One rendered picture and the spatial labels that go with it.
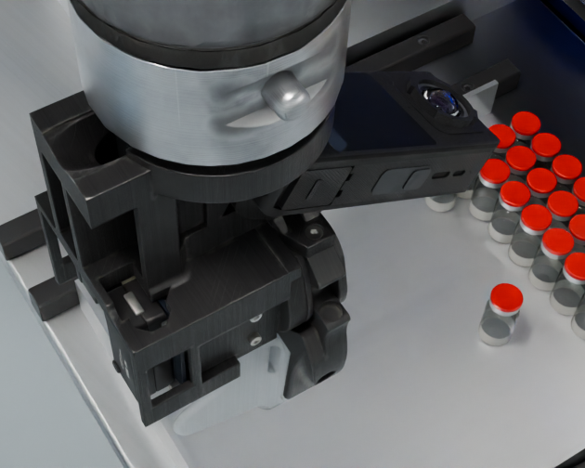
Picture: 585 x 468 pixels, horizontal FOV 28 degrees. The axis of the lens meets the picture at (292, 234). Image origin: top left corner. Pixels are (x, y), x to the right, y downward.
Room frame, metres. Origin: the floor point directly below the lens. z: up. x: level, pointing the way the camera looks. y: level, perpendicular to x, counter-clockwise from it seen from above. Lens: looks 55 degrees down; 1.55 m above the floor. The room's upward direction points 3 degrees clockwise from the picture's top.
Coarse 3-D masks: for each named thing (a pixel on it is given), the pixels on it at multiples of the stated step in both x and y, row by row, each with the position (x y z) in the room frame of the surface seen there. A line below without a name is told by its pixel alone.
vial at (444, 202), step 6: (426, 198) 0.49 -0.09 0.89; (432, 198) 0.49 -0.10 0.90; (438, 198) 0.49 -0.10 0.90; (444, 198) 0.49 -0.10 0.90; (450, 198) 0.49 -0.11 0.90; (456, 198) 0.49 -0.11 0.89; (432, 204) 0.49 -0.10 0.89; (438, 204) 0.49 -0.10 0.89; (444, 204) 0.49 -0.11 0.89; (450, 204) 0.49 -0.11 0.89; (438, 210) 0.49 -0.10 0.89; (444, 210) 0.49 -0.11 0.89
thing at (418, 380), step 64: (384, 256) 0.45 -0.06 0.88; (448, 256) 0.45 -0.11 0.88; (384, 320) 0.40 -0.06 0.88; (448, 320) 0.40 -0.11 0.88; (320, 384) 0.35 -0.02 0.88; (384, 384) 0.35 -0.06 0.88; (448, 384) 0.35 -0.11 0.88; (512, 384) 0.35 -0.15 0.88; (576, 384) 0.36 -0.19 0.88; (192, 448) 0.30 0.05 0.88; (256, 448) 0.30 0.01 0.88; (320, 448) 0.30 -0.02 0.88; (384, 448) 0.30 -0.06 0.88; (448, 448) 0.31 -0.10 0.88; (512, 448) 0.31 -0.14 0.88; (576, 448) 0.30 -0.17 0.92
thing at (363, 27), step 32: (64, 0) 0.67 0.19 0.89; (352, 0) 0.70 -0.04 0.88; (384, 0) 0.70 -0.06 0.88; (416, 0) 0.70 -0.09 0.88; (448, 0) 0.67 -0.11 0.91; (480, 0) 0.68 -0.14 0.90; (512, 0) 0.71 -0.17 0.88; (352, 32) 0.66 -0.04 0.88; (384, 32) 0.63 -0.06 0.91; (416, 32) 0.65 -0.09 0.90
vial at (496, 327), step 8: (488, 304) 0.39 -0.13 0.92; (488, 312) 0.39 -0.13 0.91; (496, 312) 0.38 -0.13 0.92; (504, 312) 0.38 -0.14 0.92; (512, 312) 0.38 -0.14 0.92; (488, 320) 0.38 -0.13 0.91; (496, 320) 0.38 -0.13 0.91; (504, 320) 0.38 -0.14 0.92; (512, 320) 0.38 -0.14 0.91; (480, 328) 0.39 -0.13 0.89; (488, 328) 0.38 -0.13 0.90; (496, 328) 0.38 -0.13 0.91; (504, 328) 0.38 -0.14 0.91; (512, 328) 0.38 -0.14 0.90; (480, 336) 0.39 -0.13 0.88; (488, 336) 0.38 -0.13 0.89; (496, 336) 0.38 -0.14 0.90; (504, 336) 0.38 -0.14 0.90; (496, 344) 0.38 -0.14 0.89
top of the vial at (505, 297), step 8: (496, 288) 0.40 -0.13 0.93; (504, 288) 0.40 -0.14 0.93; (512, 288) 0.40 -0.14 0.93; (496, 296) 0.39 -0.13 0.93; (504, 296) 0.39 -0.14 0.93; (512, 296) 0.39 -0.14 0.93; (520, 296) 0.39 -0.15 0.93; (496, 304) 0.39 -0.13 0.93; (504, 304) 0.39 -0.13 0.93; (512, 304) 0.39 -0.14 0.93; (520, 304) 0.39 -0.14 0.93
